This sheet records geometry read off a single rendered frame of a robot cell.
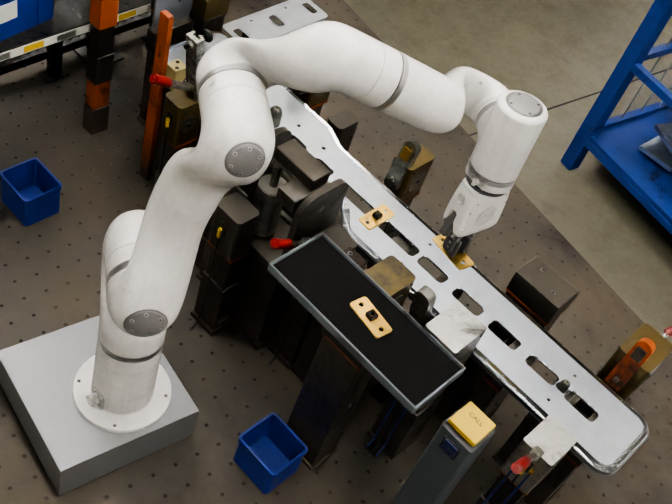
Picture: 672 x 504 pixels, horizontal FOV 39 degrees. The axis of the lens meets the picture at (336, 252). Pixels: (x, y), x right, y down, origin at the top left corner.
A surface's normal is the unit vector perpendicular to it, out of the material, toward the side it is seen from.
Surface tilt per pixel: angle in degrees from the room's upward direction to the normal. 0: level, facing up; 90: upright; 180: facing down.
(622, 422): 0
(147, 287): 58
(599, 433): 0
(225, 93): 26
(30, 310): 0
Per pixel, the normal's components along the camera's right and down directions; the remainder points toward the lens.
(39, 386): 0.25, -0.65
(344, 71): 0.28, 0.57
